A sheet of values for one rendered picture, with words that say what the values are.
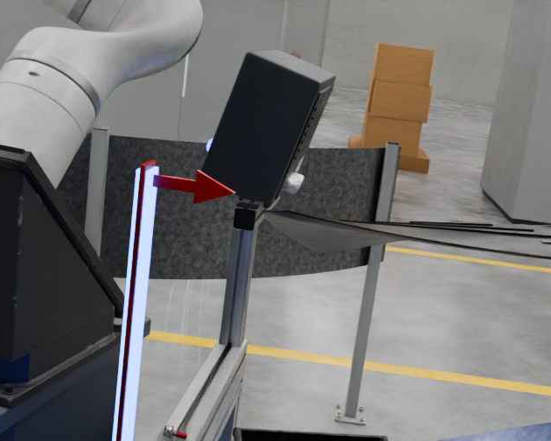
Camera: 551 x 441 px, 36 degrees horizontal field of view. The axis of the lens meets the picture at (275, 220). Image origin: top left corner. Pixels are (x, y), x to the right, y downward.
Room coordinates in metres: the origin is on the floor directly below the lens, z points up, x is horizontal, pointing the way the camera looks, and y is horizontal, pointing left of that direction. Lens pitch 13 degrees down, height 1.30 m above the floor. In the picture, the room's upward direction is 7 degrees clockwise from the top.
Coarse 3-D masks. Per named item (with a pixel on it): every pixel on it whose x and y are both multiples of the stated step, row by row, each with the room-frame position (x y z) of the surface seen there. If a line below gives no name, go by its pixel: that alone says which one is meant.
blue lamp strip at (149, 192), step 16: (144, 192) 0.56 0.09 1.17; (144, 208) 0.56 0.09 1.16; (144, 224) 0.56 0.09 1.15; (144, 240) 0.56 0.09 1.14; (144, 256) 0.57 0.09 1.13; (144, 272) 0.57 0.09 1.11; (144, 288) 0.58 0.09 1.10; (144, 304) 0.58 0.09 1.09; (128, 384) 0.56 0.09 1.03; (128, 400) 0.56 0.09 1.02; (128, 416) 0.56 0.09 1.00; (128, 432) 0.57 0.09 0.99
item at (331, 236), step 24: (264, 216) 0.52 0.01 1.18; (288, 216) 0.47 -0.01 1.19; (312, 216) 0.47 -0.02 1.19; (312, 240) 0.63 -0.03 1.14; (336, 240) 0.63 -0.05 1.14; (360, 240) 0.63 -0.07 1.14; (384, 240) 0.64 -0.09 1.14; (408, 240) 0.48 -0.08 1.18; (432, 240) 0.47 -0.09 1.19; (456, 240) 0.48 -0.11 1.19; (480, 240) 0.50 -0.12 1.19; (504, 240) 0.50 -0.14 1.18; (528, 240) 0.51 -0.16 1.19
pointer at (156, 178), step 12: (156, 180) 0.57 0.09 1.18; (168, 180) 0.57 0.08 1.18; (180, 180) 0.57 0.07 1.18; (192, 180) 0.57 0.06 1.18; (204, 180) 0.57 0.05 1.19; (216, 180) 0.57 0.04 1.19; (192, 192) 0.57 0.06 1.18; (204, 192) 0.57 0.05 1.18; (216, 192) 0.57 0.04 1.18; (228, 192) 0.56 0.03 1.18
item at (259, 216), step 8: (248, 200) 1.14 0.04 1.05; (240, 208) 1.09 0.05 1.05; (248, 208) 1.09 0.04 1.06; (264, 208) 1.18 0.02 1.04; (240, 216) 1.09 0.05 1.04; (248, 216) 1.08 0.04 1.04; (256, 216) 1.09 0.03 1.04; (240, 224) 1.09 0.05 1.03; (248, 224) 1.08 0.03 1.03; (256, 224) 1.10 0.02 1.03
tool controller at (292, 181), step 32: (256, 64) 1.14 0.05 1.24; (288, 64) 1.19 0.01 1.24; (256, 96) 1.14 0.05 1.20; (288, 96) 1.14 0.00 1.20; (320, 96) 1.16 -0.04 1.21; (224, 128) 1.15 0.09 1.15; (256, 128) 1.14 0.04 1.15; (288, 128) 1.14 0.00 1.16; (224, 160) 1.15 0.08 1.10; (256, 160) 1.14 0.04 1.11; (288, 160) 1.14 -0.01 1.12; (256, 192) 1.14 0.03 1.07
